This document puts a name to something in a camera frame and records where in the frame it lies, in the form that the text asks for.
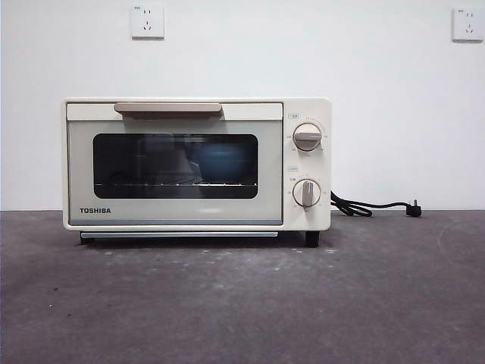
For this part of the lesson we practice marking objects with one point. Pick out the blue ribbed bowl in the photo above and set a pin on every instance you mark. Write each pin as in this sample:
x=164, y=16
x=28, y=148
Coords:
x=223, y=163

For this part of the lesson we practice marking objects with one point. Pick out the cream Toshiba toaster oven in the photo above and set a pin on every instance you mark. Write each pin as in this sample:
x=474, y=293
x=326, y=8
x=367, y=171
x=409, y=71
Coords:
x=306, y=110

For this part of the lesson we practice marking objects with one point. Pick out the white wall socket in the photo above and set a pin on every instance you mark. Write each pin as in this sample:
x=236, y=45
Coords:
x=148, y=22
x=468, y=24

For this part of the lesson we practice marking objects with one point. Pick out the oven knob with horizontal grip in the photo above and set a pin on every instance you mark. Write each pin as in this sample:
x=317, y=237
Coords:
x=308, y=136

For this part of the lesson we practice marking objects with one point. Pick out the oven knob with vertical grip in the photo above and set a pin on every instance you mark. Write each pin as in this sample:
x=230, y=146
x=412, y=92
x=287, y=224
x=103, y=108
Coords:
x=307, y=192

